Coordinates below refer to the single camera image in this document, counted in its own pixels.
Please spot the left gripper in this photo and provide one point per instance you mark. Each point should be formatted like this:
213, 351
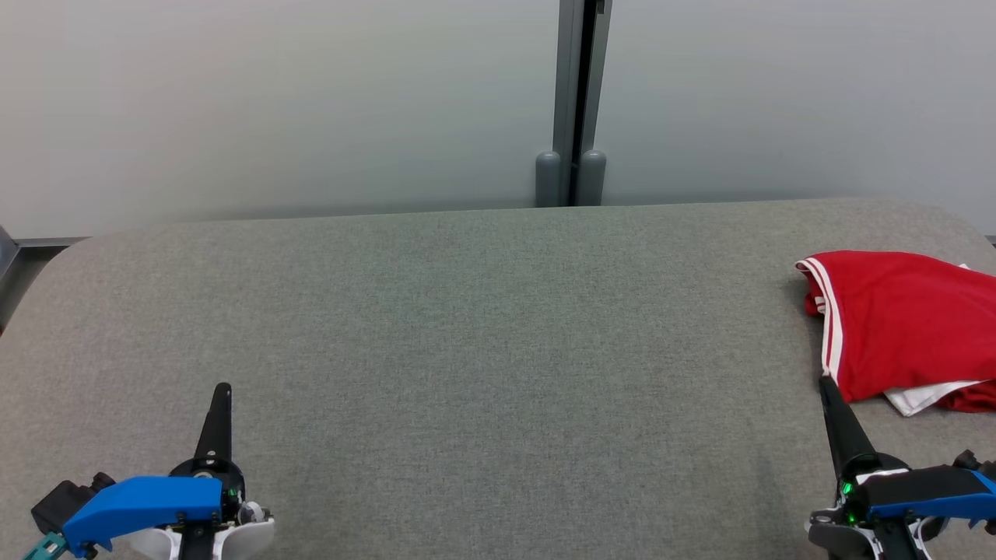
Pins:
206, 468

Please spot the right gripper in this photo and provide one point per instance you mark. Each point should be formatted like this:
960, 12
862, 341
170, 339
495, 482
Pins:
848, 537

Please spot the red basketball jersey striped trim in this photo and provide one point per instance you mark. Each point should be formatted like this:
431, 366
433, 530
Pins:
895, 327

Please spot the black blue right camera mount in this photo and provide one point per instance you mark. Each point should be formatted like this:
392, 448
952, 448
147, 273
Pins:
926, 490

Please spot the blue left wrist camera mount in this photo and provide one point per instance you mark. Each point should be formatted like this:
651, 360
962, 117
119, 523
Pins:
140, 502

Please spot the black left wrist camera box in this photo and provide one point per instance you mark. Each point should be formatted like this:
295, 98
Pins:
66, 498

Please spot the grey side partition frame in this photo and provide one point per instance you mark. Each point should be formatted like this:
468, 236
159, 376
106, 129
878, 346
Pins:
47, 242

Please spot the grey rounded post foot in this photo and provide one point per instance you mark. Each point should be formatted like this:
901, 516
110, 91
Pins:
548, 179
591, 179

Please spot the grey metal partition post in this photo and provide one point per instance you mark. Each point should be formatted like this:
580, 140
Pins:
566, 78

